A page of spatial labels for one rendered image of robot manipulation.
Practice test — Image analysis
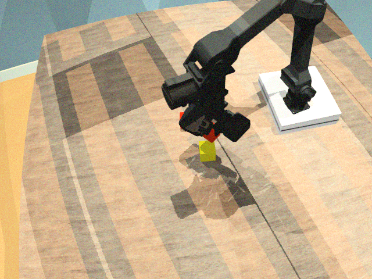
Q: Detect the yellow cube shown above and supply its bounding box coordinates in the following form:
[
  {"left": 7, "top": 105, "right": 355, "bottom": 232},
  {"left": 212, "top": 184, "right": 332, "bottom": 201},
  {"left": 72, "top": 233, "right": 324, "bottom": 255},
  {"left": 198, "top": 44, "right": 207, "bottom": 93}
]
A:
[{"left": 199, "top": 141, "right": 216, "bottom": 162}]

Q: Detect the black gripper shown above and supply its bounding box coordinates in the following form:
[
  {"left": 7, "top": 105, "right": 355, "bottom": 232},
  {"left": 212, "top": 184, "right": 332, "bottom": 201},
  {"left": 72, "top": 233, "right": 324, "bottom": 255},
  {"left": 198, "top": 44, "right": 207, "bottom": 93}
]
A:
[{"left": 196, "top": 89, "right": 251, "bottom": 142}]

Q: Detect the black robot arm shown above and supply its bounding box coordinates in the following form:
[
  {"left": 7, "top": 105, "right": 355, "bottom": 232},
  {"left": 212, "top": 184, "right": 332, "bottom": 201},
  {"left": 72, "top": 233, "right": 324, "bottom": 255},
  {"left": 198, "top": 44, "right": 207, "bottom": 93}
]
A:
[{"left": 162, "top": 0, "right": 327, "bottom": 137}]

